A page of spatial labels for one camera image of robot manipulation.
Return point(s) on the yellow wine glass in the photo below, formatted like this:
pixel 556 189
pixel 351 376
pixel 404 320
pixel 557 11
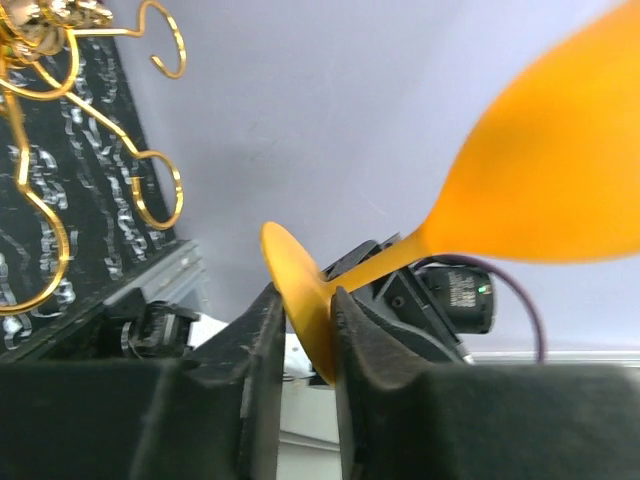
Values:
pixel 549 174

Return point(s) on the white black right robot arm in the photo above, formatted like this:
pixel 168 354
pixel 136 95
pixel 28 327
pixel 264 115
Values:
pixel 429 306

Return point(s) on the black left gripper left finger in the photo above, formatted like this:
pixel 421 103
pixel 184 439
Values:
pixel 71 409

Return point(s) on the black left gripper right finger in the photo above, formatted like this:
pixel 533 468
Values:
pixel 401 417

